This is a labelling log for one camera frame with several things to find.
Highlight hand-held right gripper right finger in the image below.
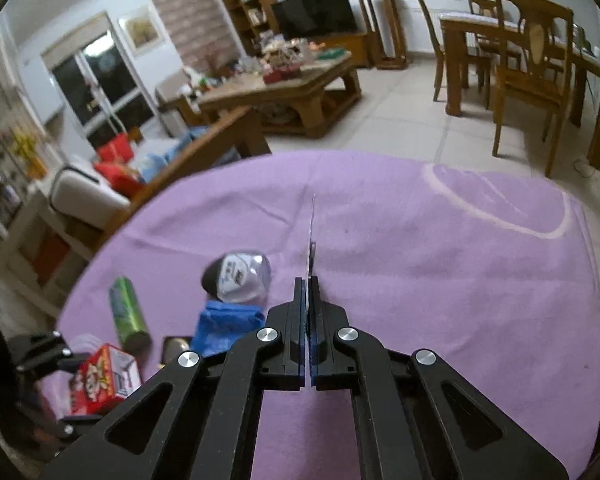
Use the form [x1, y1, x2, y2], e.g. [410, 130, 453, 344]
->
[308, 276, 569, 480]

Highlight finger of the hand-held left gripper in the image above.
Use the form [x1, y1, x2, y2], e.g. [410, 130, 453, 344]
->
[7, 332, 90, 374]
[25, 404, 108, 442]

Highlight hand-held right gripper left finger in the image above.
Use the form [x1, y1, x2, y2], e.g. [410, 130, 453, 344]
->
[45, 276, 309, 480]

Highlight red printed carton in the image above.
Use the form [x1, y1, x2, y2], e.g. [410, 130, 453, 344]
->
[71, 343, 144, 416]

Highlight blue packet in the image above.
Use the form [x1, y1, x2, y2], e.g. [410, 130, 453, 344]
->
[190, 300, 267, 362]

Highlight grey white snack pouch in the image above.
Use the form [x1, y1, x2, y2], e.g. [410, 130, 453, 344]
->
[201, 249, 272, 306]

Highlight thin white card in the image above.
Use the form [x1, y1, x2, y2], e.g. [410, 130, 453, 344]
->
[305, 192, 319, 311]

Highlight green can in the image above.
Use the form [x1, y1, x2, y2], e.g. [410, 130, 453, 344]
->
[109, 276, 152, 352]

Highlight white shelf unit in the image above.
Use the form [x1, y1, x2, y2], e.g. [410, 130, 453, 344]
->
[0, 190, 107, 322]

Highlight purple tablecloth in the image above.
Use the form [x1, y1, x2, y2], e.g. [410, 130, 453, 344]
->
[55, 150, 600, 480]

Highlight white sofa cushion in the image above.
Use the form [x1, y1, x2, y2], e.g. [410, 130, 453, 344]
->
[50, 162, 132, 222]

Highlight red cushion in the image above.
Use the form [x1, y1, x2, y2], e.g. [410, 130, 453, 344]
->
[96, 132, 134, 164]
[93, 160, 144, 197]

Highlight yellow artificial flowers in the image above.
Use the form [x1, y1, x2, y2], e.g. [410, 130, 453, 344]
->
[9, 127, 49, 179]

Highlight blue cloth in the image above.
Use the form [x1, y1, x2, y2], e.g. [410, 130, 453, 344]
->
[139, 127, 212, 172]

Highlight wooden coffee table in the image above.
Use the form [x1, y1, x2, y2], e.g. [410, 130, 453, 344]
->
[198, 50, 364, 140]

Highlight red tray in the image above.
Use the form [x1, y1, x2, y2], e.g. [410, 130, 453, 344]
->
[262, 66, 302, 85]

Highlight large dark window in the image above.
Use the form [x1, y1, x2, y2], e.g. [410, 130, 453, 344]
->
[41, 12, 157, 144]

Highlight beige wooden armchair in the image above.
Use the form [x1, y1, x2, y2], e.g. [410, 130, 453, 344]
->
[155, 67, 207, 129]

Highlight wooden television cabinet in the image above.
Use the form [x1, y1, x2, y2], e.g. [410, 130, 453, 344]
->
[310, 31, 372, 69]

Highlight beige roman blind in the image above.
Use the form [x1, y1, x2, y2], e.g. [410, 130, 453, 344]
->
[41, 12, 112, 67]
[149, 0, 244, 77]

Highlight tall wooden plant stand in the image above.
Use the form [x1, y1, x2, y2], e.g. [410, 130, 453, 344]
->
[355, 0, 410, 71]

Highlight black flat television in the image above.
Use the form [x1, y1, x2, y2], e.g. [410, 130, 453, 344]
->
[271, 0, 359, 40]

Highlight framed sunflower painting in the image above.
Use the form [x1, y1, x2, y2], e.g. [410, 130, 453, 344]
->
[117, 6, 162, 59]

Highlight wooden bookshelf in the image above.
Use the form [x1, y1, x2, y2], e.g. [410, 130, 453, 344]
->
[218, 0, 281, 57]

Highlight wooden dining chair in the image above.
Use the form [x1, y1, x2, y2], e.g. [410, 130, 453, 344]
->
[491, 0, 577, 177]
[467, 0, 502, 96]
[410, 0, 492, 104]

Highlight wooden dining table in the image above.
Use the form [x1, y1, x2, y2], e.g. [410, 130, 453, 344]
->
[439, 12, 600, 171]

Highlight metal kettle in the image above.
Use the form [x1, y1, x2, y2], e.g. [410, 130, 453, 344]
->
[574, 24, 595, 54]

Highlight wooden frame sofa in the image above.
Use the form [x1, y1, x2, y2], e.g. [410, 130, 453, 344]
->
[50, 105, 274, 262]

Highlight white wire basket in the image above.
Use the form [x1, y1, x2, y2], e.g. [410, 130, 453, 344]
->
[261, 40, 302, 68]

